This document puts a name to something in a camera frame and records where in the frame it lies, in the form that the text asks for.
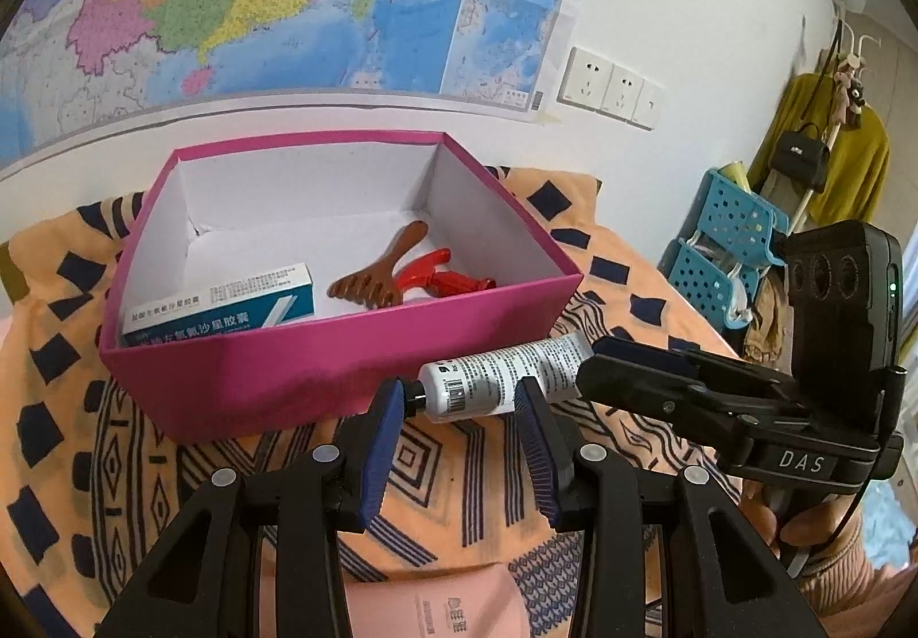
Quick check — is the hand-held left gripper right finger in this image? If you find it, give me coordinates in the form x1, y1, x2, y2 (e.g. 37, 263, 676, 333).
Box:
515, 376, 811, 638

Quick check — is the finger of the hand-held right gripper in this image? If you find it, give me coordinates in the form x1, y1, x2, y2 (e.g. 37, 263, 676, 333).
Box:
595, 335, 797, 396
575, 355, 765, 461

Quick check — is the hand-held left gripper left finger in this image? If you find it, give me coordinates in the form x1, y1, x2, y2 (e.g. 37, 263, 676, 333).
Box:
93, 378, 406, 638

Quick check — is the white tube with barcode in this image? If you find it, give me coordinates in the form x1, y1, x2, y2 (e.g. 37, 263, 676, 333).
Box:
405, 333, 600, 424

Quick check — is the magenta cardboard box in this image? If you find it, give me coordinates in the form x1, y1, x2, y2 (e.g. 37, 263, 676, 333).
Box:
99, 131, 584, 444

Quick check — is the brown wooden massage comb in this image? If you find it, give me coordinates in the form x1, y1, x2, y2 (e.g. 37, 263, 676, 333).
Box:
328, 220, 430, 309

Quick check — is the red handled tool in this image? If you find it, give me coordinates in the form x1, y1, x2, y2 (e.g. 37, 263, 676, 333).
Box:
393, 247, 497, 301

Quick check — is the person's right forearm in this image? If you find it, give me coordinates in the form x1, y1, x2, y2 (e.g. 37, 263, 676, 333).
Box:
796, 523, 918, 638

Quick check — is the person's right hand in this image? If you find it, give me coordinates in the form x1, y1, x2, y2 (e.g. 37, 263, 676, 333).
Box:
738, 476, 854, 569

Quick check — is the blue perforated plastic rack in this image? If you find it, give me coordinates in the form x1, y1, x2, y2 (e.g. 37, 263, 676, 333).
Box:
658, 168, 790, 330

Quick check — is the mustard yellow garment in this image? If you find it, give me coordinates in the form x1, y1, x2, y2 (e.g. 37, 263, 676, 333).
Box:
746, 73, 890, 230

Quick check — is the black handbag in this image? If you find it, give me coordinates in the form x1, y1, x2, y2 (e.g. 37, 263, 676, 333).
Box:
771, 123, 831, 193

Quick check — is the flat pink box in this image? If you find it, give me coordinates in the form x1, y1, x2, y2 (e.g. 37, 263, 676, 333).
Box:
344, 562, 532, 638

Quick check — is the blue and white medicine box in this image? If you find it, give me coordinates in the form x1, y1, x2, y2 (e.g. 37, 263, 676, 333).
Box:
120, 263, 317, 347

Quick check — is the orange patterned blanket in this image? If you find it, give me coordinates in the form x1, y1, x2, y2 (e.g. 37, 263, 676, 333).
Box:
0, 165, 747, 638

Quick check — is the small hanging plush toy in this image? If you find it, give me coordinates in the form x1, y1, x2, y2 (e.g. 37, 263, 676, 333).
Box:
835, 64, 869, 126

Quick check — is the white coat rack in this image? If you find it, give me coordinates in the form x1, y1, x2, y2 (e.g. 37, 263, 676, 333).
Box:
789, 14, 883, 230

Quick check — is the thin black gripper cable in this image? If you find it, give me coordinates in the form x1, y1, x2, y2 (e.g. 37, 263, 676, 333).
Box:
789, 365, 908, 574

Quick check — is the white wall switch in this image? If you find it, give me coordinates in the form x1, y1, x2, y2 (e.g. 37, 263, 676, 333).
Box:
629, 79, 664, 131

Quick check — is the white wall socket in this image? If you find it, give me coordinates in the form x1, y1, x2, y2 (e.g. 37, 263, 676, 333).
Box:
558, 46, 616, 108
601, 64, 645, 121

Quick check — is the colourful wall map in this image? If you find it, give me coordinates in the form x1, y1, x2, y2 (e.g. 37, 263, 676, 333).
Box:
0, 0, 593, 169

